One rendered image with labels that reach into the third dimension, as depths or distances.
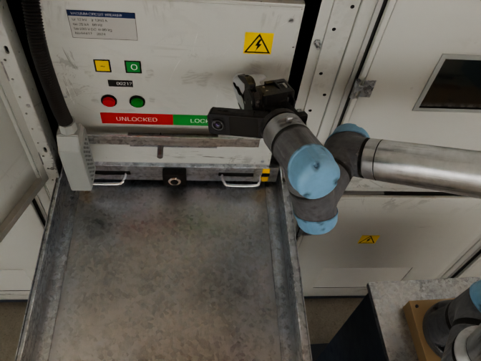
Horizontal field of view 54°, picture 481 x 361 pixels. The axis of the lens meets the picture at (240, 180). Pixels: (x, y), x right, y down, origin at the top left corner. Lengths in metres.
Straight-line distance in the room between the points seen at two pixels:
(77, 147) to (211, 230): 0.39
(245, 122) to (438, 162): 0.33
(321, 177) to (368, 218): 0.80
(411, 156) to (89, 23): 0.62
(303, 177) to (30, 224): 1.00
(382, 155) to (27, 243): 1.15
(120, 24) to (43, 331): 0.65
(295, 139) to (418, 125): 0.50
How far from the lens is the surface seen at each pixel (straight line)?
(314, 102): 1.08
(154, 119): 1.09
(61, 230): 1.22
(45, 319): 1.13
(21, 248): 1.66
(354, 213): 1.46
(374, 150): 0.85
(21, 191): 1.30
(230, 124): 0.85
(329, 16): 0.94
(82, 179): 1.11
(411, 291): 1.35
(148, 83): 1.02
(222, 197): 1.24
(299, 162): 0.71
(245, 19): 0.91
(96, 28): 0.94
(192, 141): 1.08
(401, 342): 1.28
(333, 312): 2.08
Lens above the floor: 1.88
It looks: 54 degrees down
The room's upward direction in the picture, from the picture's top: 9 degrees clockwise
